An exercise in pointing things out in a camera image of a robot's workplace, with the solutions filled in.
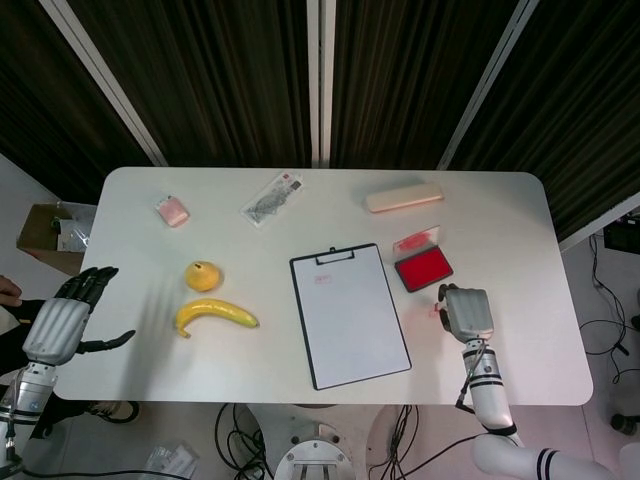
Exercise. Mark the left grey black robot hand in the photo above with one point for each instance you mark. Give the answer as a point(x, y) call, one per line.
point(52, 330)

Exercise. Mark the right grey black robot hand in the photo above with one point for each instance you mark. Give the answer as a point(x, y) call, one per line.
point(467, 312)

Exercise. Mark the small red stamp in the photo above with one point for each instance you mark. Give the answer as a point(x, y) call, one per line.
point(434, 312)

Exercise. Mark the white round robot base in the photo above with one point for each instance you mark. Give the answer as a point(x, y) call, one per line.
point(320, 457)

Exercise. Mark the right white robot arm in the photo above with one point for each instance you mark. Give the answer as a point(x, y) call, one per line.
point(492, 395)

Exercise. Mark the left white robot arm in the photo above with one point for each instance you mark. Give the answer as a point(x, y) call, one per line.
point(30, 387)

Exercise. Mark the bystander bare hand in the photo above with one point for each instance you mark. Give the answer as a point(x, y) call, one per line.
point(9, 291)

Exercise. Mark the black clipboard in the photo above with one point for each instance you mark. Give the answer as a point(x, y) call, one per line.
point(314, 372)

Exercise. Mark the red ink pad clear lid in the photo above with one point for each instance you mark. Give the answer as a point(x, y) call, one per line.
point(424, 267)

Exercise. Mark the brown cardboard box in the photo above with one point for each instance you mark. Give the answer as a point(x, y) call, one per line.
point(37, 230)

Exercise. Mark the beige black shoe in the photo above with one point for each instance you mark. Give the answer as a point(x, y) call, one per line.
point(117, 411)

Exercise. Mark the white paper sheet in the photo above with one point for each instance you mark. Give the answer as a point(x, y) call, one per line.
point(350, 325)

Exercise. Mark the beige pencil case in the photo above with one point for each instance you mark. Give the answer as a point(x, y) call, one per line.
point(404, 198)

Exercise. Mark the yellow pear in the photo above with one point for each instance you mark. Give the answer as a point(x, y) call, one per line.
point(204, 277)

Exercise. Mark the yellow banana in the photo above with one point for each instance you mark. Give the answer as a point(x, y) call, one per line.
point(215, 310)

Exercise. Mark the pink packet in plastic wrap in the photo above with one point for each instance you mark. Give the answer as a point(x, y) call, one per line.
point(173, 212)

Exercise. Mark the black equipment box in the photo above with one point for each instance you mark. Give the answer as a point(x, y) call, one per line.
point(622, 235)

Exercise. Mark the clear plastic bags on floor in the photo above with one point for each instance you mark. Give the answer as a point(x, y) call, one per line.
point(172, 462)

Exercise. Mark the clear printed plastic bag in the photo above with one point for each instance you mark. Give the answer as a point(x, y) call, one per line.
point(272, 200)

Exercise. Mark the dark pleated curtain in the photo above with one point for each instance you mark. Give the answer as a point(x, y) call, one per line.
point(405, 75)
point(45, 100)
point(580, 100)
point(210, 75)

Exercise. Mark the white partition post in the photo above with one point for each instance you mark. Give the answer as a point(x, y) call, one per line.
point(595, 227)
point(105, 82)
point(320, 80)
point(485, 85)

